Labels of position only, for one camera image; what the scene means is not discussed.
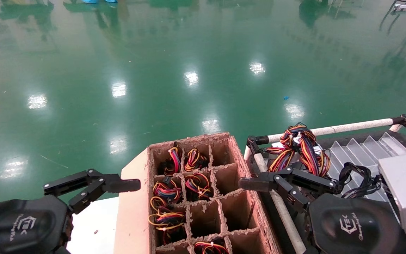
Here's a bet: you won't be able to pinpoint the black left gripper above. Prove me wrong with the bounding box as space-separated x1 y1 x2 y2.
0 169 141 254

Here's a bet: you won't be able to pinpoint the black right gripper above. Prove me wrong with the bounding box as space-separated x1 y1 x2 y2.
239 167 403 254

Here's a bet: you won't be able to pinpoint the silver power supply red wires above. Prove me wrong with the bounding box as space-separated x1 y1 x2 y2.
184 172 214 201

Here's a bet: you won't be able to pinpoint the brown cardboard divider box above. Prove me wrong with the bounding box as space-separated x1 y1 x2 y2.
114 132 283 254

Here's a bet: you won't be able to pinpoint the clear corrugated plastic tray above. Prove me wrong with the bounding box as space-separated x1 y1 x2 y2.
316 132 406 204

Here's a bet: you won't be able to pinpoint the white pipe cart frame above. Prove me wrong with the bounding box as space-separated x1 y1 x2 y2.
244 114 406 254

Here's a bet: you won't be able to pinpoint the large colourful wire bundle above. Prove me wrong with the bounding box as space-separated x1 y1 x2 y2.
265 122 332 178

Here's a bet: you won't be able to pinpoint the black cable bundle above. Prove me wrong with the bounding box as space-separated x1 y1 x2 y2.
335 162 383 199

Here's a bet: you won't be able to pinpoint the power supply colourful wire bundle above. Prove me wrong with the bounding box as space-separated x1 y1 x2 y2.
184 148 209 173
153 176 183 205
148 201 187 245
193 238 230 254
163 143 183 176

